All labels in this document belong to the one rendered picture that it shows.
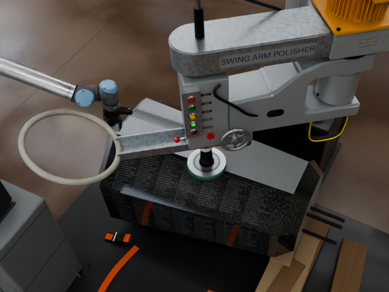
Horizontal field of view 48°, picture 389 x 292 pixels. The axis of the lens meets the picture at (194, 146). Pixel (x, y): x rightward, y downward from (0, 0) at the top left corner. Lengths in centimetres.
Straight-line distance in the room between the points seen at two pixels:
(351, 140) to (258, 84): 194
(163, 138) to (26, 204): 84
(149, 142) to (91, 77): 238
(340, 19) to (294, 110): 47
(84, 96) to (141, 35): 282
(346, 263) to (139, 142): 158
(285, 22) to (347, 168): 197
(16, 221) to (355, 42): 187
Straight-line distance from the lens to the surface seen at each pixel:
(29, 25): 560
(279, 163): 247
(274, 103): 204
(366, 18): 193
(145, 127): 268
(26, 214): 251
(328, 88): 215
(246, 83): 206
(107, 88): 237
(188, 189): 250
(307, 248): 291
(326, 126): 288
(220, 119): 201
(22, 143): 215
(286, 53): 185
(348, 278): 301
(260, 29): 187
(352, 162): 371
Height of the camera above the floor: 278
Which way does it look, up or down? 49 degrees down
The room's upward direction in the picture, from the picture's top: 5 degrees counter-clockwise
